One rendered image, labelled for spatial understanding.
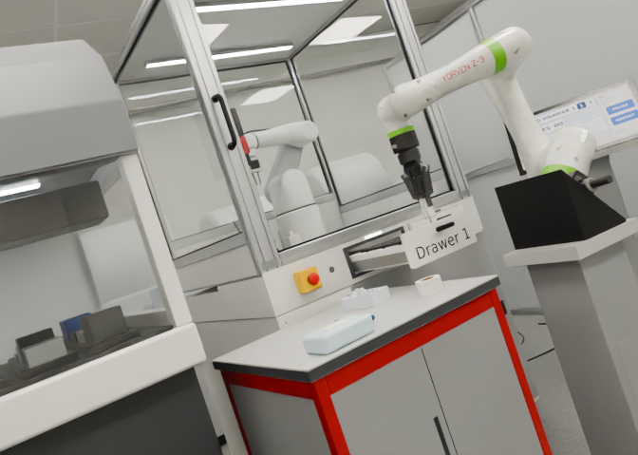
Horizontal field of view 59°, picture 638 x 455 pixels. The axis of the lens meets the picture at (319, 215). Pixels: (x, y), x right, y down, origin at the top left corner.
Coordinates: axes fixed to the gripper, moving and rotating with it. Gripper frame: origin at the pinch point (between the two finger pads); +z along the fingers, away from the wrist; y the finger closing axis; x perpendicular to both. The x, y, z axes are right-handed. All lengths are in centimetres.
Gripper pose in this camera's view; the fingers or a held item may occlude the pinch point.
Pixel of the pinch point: (427, 207)
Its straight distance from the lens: 195.9
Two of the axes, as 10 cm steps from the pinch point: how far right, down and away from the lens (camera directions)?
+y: 4.9, -2.0, -8.5
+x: 8.1, -2.6, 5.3
